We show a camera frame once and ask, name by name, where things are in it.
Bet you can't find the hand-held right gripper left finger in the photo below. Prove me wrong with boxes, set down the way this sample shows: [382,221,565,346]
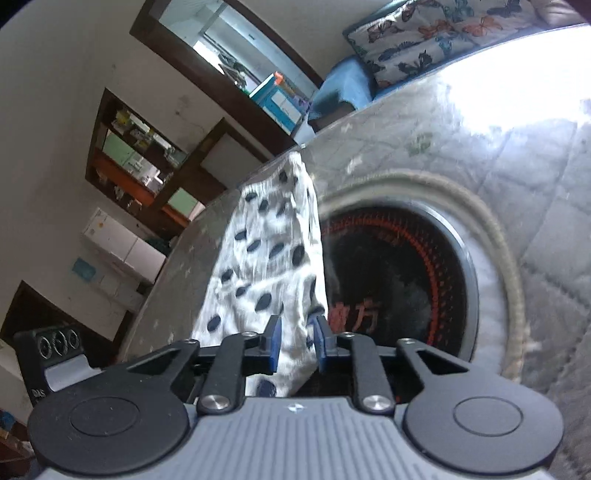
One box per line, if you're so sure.
[126,316,283,414]

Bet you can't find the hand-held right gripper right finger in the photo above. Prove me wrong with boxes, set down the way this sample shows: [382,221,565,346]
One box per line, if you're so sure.
[307,314,472,416]

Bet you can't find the white polka dot garment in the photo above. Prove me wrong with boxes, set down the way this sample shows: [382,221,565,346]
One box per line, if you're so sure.
[191,151,331,398]

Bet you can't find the dark wooden cabinet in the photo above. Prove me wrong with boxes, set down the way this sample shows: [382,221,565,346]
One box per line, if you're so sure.
[0,279,136,352]

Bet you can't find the black round induction cooktop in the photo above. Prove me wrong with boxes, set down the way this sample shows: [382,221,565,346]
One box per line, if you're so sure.
[318,170,528,383]

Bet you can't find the white cardboard box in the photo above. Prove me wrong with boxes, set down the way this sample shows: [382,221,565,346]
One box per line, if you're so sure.
[126,237,167,285]
[83,208,140,265]

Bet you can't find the teal box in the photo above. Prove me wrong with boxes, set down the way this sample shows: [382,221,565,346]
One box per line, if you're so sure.
[249,73,306,136]

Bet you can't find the blue chair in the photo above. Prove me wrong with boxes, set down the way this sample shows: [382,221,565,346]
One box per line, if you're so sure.
[307,57,378,133]

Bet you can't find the butterfly print pillow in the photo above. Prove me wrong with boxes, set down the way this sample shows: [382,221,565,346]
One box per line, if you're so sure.
[344,0,546,89]

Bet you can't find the dark wooden wall shelf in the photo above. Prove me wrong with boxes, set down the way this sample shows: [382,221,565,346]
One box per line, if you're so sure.
[85,88,242,228]

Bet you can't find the dark wooden window frame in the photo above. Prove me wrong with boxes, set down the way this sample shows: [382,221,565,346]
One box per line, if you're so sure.
[129,0,325,158]

